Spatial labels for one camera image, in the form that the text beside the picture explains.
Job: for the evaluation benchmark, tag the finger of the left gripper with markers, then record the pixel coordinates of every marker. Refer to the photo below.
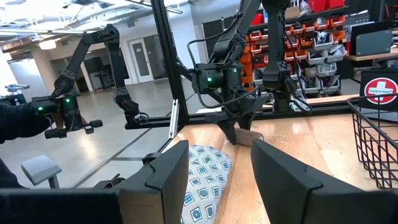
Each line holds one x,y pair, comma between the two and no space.
230,130
245,123

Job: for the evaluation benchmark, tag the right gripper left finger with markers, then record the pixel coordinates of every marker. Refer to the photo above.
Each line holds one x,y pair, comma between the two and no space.
161,189

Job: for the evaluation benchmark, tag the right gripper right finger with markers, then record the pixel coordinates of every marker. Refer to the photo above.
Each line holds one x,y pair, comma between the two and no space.
295,193

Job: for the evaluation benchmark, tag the brown bandage roll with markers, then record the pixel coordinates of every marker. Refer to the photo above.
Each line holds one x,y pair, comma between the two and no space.
252,137

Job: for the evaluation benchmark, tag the striped patterned fabric pouch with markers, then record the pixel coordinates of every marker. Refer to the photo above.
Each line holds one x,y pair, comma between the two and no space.
208,180

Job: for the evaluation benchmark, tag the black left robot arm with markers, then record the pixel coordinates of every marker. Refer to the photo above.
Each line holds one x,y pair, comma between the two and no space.
276,46

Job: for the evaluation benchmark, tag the shelf with orange bins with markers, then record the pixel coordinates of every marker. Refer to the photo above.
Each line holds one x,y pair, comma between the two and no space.
320,46

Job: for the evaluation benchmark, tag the grey stool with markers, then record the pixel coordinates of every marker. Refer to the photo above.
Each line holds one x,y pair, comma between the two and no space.
42,169

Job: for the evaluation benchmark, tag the black first aid bag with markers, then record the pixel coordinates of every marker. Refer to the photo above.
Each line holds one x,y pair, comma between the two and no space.
381,90

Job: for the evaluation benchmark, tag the black board on desk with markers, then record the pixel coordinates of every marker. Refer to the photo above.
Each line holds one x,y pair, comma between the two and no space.
373,39

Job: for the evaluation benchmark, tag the person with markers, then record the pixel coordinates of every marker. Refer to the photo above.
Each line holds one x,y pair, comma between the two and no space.
18,121

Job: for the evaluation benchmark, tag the silver frame bracket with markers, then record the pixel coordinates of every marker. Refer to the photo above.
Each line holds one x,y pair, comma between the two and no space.
174,119

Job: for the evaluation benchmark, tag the black aluminium table frame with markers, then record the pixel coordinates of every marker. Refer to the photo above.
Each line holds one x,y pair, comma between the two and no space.
169,62

